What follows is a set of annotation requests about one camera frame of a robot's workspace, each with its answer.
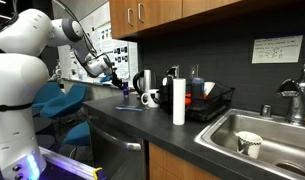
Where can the stainless steel sink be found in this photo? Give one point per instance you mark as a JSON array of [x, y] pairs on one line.
[[285, 136]]

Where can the research poster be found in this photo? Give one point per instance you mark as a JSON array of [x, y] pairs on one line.
[[120, 56]]

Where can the white paper towel roll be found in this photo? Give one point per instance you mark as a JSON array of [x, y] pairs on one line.
[[179, 100]]

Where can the white paper note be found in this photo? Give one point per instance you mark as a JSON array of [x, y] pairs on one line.
[[277, 49]]

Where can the purple pump bottle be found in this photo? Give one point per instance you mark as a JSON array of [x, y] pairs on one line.
[[125, 90]]

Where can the steel electric kettle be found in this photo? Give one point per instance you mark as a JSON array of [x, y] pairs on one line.
[[146, 81]]

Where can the chrome faucet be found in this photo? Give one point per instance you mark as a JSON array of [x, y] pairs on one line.
[[296, 106]]

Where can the orange plastic item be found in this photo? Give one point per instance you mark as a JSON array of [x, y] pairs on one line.
[[186, 98]]

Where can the wooden lower cabinet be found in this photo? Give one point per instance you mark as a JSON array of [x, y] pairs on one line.
[[172, 165]]

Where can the black dish rack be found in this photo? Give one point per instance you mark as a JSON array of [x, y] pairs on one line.
[[215, 103]]

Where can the white bowl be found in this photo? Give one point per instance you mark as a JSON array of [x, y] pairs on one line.
[[208, 87]]

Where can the stainless steel dishwasher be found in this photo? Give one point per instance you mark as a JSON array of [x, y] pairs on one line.
[[112, 153]]

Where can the wooden upper cabinets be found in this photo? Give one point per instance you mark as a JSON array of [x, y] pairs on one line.
[[158, 11]]

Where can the blue plastic utensil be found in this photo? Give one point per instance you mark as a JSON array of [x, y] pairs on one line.
[[128, 108]]

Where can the whiteboard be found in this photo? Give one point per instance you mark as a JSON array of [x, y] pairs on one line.
[[132, 53]]

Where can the blue shell chair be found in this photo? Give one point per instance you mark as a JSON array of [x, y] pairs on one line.
[[78, 135], [63, 103], [47, 93]]

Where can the white cup with checker band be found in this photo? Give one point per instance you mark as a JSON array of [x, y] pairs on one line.
[[249, 144]]

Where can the white mug with black print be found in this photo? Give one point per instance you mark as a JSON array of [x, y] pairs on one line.
[[152, 98]]

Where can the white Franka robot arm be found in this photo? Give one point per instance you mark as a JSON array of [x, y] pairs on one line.
[[15, 83]]

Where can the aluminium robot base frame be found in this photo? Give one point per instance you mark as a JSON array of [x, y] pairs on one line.
[[72, 163]]

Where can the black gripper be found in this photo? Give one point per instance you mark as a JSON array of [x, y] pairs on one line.
[[114, 76]]

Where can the clear plastic utensil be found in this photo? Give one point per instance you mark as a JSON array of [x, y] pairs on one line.
[[140, 107]]

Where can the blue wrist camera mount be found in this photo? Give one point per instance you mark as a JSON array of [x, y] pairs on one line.
[[106, 79]]

